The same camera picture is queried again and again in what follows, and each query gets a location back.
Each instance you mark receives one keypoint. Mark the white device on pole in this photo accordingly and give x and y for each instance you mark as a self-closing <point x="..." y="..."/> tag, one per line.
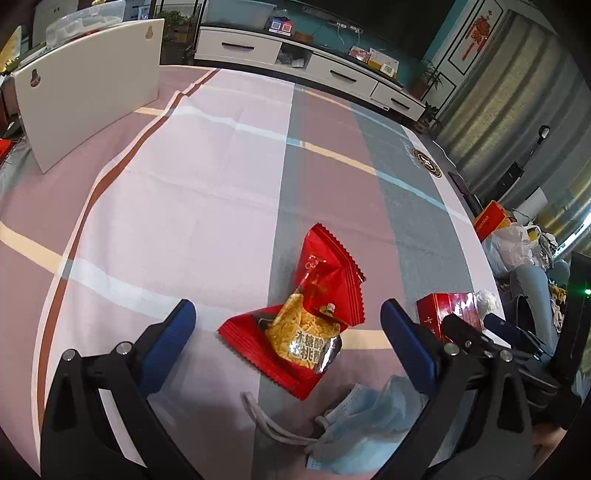
<point x="545" y="131"/>

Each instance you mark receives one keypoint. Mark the striped tablecloth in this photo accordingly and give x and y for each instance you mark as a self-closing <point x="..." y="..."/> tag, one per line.
<point x="207" y="184"/>

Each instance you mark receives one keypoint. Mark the small red box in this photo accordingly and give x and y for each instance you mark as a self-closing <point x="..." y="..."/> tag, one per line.
<point x="438" y="309"/>

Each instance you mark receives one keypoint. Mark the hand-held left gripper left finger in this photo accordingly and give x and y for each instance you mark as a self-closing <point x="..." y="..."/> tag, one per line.
<point x="168" y="344"/>

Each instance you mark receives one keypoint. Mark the yellow and white box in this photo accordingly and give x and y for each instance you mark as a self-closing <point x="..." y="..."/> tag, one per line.
<point x="384" y="62"/>

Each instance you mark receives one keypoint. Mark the yellow curtain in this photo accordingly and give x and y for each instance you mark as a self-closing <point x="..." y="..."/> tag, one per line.
<point x="577" y="207"/>

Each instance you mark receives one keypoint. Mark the potted plant in brown pot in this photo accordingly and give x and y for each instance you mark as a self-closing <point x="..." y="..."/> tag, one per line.
<point x="430" y="81"/>

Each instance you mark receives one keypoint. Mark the beige curtain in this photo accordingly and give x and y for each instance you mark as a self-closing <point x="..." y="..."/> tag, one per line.
<point x="517" y="101"/>

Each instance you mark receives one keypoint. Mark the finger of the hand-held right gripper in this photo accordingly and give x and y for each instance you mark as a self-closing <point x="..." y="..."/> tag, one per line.
<point x="466" y="330"/>
<point x="503" y="327"/>

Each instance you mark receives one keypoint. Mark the white upright box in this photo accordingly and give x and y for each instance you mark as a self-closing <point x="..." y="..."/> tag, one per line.
<point x="535" y="202"/>

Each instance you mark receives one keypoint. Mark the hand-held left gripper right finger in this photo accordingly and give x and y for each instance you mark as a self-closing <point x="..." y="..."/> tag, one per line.
<point x="411" y="350"/>

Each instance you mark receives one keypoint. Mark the red snack wrapper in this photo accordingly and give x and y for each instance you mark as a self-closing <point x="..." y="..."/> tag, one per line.
<point x="323" y="277"/>

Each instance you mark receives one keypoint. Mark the white television cabinet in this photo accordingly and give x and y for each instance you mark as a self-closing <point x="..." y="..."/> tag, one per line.
<point x="341" y="74"/>

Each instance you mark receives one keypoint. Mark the small red packet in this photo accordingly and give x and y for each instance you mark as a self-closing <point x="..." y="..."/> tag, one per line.
<point x="358" y="53"/>

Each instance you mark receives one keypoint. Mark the clear plastic storage box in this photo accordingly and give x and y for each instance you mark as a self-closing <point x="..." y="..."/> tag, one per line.
<point x="87" y="23"/>

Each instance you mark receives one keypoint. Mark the white standing board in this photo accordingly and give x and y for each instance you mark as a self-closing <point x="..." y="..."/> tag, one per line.
<point x="92" y="83"/>

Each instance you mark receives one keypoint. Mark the small potted floor plant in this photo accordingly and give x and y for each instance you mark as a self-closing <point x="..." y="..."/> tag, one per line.
<point x="428" y="119"/>

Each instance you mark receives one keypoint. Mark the blue and red box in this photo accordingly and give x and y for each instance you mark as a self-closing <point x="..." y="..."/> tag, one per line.
<point x="281" y="25"/>

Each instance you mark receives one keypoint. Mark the black upright box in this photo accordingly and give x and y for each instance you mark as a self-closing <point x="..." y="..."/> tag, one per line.
<point x="512" y="175"/>

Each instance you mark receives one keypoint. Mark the large black television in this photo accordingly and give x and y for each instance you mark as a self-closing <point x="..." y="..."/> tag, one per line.
<point x="392" y="23"/>

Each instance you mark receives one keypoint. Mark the red wall hanging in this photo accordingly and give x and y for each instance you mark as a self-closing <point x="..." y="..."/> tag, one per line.
<point x="476" y="34"/>

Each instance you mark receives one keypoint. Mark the white plastic bag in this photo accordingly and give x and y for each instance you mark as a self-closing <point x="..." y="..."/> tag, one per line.
<point x="510" y="249"/>

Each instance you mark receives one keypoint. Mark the white crumpled paper ball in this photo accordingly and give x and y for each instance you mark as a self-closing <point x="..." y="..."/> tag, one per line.
<point x="487" y="302"/>

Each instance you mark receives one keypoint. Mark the orange red carton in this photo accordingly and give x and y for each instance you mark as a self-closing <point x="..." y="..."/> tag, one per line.
<point x="491" y="221"/>

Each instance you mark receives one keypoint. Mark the blue face mask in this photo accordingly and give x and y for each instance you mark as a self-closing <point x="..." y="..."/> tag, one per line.
<point x="364" y="429"/>

